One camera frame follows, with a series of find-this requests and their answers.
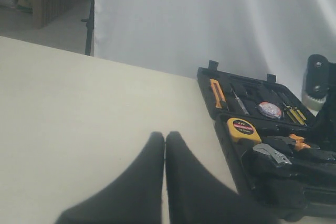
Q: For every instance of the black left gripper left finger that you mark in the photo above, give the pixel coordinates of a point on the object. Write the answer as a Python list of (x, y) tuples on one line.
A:
[(133, 197)]

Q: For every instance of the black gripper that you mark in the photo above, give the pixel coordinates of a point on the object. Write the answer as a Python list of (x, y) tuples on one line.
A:
[(324, 126)]

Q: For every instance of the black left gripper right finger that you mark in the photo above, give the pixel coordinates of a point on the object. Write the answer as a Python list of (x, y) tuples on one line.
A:
[(196, 196)]

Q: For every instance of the black plastic tool case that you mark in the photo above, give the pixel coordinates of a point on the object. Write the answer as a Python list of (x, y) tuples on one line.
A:
[(307, 187)]

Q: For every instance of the black electrical tape roll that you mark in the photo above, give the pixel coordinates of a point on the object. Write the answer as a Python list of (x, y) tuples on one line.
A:
[(270, 110)]

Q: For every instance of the chrome adjustable wrench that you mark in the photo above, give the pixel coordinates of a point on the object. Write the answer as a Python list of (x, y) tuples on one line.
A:
[(270, 154)]

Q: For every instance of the short yellow black screwdriver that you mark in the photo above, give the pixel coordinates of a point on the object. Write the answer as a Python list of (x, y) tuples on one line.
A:
[(299, 112)]

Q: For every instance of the long yellow black screwdriver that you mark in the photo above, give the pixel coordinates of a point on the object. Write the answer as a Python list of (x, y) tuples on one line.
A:
[(290, 110)]

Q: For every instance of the yellow tape measure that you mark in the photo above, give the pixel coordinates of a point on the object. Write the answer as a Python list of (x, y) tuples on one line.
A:
[(241, 129)]

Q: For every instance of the clear tester screwdriver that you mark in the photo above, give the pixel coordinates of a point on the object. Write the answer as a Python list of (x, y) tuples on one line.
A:
[(239, 101)]

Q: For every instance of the orange utility knife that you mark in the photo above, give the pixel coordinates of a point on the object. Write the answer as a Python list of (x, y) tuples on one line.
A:
[(218, 94)]

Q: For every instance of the white backdrop cloth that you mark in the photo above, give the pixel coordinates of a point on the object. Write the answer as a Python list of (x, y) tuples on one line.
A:
[(247, 37)]

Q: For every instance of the black backdrop stand pole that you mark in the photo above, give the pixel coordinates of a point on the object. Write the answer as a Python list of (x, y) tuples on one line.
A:
[(89, 22)]

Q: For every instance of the orange handled pliers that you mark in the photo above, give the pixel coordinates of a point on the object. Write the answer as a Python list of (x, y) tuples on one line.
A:
[(296, 142)]

